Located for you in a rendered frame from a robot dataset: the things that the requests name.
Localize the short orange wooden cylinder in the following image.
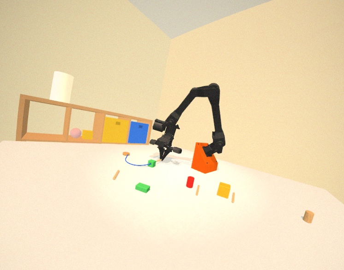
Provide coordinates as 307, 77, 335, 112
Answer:
303, 210, 314, 223

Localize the yellow block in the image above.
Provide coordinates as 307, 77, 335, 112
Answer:
217, 182, 230, 199

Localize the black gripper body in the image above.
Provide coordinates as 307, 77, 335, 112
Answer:
149, 133, 182, 154

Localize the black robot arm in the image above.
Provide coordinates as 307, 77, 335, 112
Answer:
152, 83, 225, 157

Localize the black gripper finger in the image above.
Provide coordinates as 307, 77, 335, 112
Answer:
157, 147, 165, 159
161, 150, 172, 161

